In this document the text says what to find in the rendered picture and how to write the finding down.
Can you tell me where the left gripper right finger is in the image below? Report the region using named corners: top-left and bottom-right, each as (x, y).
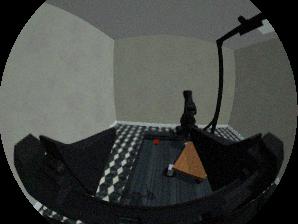
top-left (190, 127), bottom-right (262, 192)

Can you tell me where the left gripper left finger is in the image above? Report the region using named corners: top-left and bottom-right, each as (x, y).
top-left (39, 127), bottom-right (116, 196)

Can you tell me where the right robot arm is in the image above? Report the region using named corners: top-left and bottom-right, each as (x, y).
top-left (180, 90), bottom-right (197, 133)

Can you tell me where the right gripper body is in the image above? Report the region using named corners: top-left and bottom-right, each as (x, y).
top-left (176, 120), bottom-right (188, 132)

